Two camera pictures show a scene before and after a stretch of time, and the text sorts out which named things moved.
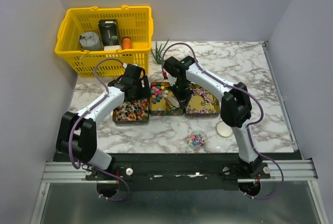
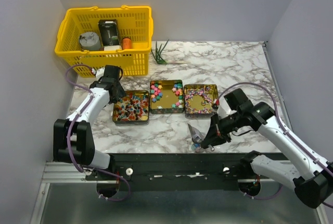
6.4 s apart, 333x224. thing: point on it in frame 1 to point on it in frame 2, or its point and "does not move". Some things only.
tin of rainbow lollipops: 202,103 does not move
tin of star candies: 158,91 does not move
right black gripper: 183,99 to 216,134
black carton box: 109,33 does not move
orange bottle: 126,43 does not move
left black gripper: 144,91 to 121,93
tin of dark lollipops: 136,113 does not move
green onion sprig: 158,58 does not move
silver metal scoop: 174,101 to 196,135
